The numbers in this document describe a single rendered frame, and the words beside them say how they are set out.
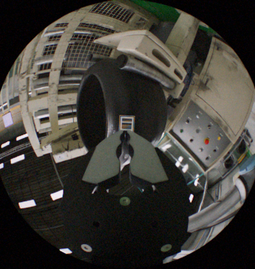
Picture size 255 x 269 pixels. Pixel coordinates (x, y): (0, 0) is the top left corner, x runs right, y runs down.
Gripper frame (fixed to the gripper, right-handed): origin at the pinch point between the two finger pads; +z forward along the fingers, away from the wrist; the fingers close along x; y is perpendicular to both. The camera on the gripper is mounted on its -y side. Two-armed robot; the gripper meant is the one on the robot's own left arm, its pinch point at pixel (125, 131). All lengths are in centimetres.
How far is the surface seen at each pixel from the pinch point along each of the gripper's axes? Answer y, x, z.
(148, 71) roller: -9.7, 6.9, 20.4
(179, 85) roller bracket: -6.8, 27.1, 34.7
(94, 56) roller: -20.4, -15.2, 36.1
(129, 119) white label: 4.0, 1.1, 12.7
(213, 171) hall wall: 645, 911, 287
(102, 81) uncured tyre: -6.2, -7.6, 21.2
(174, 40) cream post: -41, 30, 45
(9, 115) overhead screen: -7, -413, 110
